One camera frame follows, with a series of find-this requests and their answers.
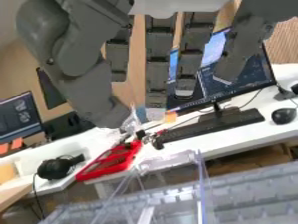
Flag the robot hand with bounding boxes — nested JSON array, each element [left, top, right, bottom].
[[14, 0, 298, 130]]

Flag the black bag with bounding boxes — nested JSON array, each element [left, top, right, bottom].
[[42, 111, 97, 142]]

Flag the computer monitor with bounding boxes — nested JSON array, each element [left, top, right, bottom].
[[165, 26, 279, 115], [0, 91, 45, 145]]

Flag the orange sticky notes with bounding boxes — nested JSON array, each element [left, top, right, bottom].
[[0, 137, 24, 156]]

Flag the red tray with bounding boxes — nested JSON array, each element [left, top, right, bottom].
[[74, 139, 145, 183]]

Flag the black headphones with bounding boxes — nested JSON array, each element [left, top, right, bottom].
[[36, 153, 86, 181]]

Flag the black keyboard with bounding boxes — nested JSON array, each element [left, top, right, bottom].
[[151, 107, 266, 150]]

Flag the pale wooden block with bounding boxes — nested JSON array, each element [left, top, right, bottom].
[[0, 161, 20, 185]]

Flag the white desk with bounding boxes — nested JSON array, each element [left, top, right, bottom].
[[83, 63, 298, 186], [0, 126, 134, 198]]

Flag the black mouse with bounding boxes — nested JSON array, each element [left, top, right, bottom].
[[270, 107, 298, 126]]

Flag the clear box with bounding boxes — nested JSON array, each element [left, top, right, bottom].
[[40, 149, 298, 224]]

